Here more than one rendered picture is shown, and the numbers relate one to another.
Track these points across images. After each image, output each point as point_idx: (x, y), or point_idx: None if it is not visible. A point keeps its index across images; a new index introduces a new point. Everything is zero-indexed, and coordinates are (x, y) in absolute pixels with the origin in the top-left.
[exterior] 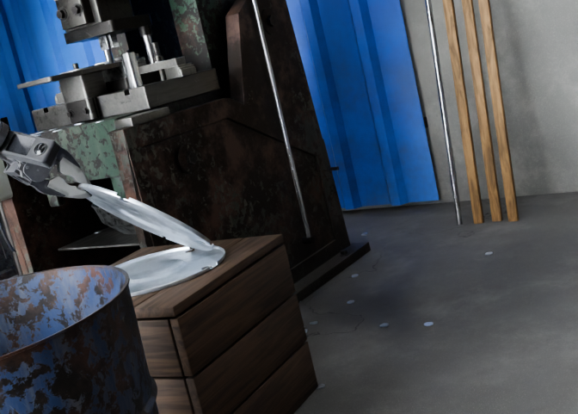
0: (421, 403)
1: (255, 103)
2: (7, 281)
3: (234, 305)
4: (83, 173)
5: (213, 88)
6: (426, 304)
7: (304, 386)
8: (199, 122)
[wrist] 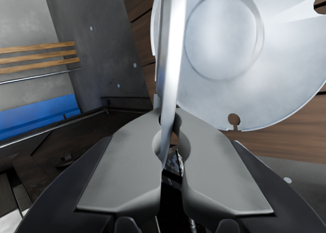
0: None
1: (20, 148)
2: None
3: None
4: (126, 125)
5: (4, 175)
6: (126, 16)
7: None
8: (33, 165)
